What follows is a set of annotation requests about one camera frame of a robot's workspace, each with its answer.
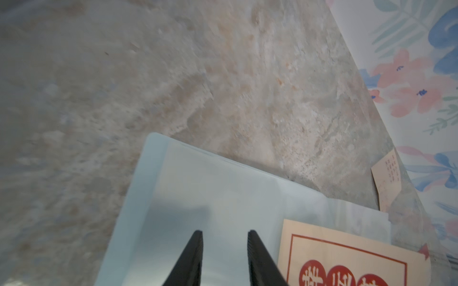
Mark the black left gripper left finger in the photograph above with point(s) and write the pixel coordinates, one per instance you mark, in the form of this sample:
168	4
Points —
188	268

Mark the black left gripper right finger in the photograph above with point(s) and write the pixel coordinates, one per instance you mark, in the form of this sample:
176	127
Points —
262	269

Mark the cream card red circles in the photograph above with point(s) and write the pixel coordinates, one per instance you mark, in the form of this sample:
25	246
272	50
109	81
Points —
315	256

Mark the pink good luck card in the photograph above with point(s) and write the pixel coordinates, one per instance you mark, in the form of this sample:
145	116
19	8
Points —
387	177

